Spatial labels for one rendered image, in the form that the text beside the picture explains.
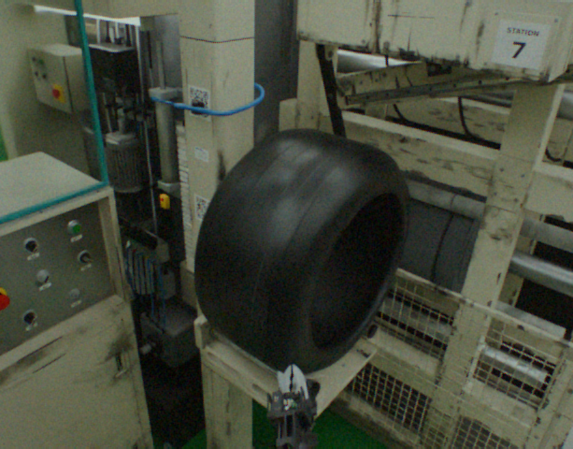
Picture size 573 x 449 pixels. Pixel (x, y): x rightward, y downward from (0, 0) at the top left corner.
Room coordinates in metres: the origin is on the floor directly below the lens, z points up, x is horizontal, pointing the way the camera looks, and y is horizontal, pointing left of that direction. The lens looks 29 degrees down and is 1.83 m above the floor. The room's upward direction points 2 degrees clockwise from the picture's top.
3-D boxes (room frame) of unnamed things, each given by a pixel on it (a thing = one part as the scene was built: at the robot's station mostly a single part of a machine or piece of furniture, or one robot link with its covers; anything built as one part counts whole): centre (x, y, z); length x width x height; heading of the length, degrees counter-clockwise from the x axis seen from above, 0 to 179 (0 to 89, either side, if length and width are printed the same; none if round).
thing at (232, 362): (0.92, 0.04, 0.84); 0.36 x 0.09 x 0.06; 52
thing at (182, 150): (1.20, 0.26, 1.19); 0.05 x 0.04 x 0.48; 142
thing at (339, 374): (1.03, -0.04, 0.80); 0.37 x 0.36 x 0.02; 142
